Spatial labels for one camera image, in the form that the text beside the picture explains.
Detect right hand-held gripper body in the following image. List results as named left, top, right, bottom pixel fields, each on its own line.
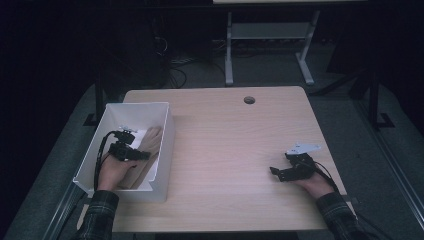
left=281, top=142, right=323, bottom=183

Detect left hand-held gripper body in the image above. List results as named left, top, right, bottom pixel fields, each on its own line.
left=109, top=125, right=141, bottom=163

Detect beige cloth garment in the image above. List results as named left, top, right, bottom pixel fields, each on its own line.
left=117, top=126, right=165, bottom=191

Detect white storage box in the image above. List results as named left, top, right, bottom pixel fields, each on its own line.
left=72, top=101, right=176, bottom=204

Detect person's right hand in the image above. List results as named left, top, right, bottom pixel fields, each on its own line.
left=294, top=170, right=335, bottom=200

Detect person's left hand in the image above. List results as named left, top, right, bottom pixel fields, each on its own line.
left=96, top=152, right=138, bottom=192

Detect white cloth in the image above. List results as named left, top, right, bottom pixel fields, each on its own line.
left=130, top=128, right=150, bottom=150

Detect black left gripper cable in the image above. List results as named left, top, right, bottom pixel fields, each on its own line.
left=93, top=130, right=118, bottom=192

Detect floor cables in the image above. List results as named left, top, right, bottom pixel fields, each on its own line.
left=151, top=33, right=228, bottom=90

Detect grey metal table frame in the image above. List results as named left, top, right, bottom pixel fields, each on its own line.
left=224, top=9, right=322, bottom=87

